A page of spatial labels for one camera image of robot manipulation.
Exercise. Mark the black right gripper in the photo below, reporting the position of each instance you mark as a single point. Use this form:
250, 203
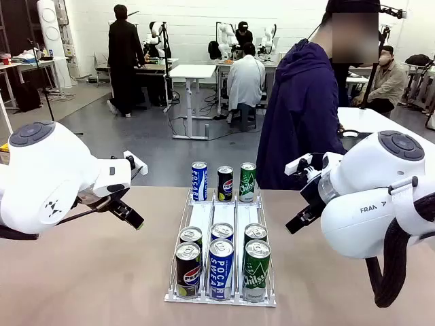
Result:
314, 195

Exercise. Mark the blue Pocari Sweat can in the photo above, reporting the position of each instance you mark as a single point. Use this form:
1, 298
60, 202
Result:
222, 231
199, 181
221, 271

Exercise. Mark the person in black cap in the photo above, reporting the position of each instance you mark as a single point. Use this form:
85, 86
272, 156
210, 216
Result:
244, 35

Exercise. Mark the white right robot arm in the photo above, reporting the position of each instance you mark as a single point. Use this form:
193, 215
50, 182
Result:
357, 217

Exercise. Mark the red cup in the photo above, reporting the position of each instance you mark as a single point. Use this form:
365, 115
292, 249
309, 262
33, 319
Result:
6, 60

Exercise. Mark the seated person in white coat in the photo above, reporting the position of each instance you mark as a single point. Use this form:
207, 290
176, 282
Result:
244, 78

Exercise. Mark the black Pepsi can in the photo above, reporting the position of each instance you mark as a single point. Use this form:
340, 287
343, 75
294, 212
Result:
225, 185
191, 234
188, 271

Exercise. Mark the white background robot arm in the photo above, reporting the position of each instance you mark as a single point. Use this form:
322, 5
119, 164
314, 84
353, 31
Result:
269, 34
225, 34

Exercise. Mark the green Chilsung cider can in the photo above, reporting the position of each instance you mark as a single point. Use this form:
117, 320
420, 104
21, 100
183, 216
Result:
247, 183
256, 271
255, 231

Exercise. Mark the black backpack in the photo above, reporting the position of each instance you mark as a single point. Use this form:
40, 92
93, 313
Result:
214, 51

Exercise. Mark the seated person in beige jacket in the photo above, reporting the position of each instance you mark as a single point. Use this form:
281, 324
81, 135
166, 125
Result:
387, 81

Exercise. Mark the white can dispenser rack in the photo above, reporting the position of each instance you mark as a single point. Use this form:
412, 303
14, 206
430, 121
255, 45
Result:
222, 213

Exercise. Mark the cluttered white table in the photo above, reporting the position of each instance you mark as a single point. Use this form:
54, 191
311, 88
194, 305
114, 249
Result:
34, 62

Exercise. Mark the person in purple jacket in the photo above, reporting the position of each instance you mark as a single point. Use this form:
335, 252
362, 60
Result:
299, 119

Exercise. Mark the black bag on table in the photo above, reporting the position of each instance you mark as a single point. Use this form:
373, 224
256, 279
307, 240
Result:
418, 60

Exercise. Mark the black tripod pole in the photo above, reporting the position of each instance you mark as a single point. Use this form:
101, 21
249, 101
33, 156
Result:
369, 85

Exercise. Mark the dark workbench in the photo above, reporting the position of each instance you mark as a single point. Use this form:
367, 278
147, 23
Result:
153, 66

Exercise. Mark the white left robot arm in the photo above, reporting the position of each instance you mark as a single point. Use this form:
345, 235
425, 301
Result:
51, 169

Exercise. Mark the yellow plastic crate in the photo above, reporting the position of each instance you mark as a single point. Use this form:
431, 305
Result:
3, 147

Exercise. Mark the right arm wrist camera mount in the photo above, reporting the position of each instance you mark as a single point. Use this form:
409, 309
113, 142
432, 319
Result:
297, 165

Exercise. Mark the black bag on floor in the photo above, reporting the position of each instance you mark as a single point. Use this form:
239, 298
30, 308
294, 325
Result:
27, 98

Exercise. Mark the large white table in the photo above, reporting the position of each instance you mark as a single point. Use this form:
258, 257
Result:
374, 119

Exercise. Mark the person's right hand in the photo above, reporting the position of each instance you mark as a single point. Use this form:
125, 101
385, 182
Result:
340, 128

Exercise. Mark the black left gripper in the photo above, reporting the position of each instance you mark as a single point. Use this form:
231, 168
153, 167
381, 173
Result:
98, 203

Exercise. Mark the white workbench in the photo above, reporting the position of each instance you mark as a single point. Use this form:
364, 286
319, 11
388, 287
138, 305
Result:
222, 66

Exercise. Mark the grey stool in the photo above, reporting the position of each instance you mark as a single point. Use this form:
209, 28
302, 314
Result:
246, 117

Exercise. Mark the small white desk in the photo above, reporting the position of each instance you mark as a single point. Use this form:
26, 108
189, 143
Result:
193, 70

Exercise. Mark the white tower air conditioner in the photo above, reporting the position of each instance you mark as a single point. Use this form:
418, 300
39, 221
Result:
51, 34

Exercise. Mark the black microphone stand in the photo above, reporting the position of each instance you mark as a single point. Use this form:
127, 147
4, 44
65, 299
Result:
51, 112

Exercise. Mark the standing person in black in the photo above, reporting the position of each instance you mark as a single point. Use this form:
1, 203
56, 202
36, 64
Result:
124, 51

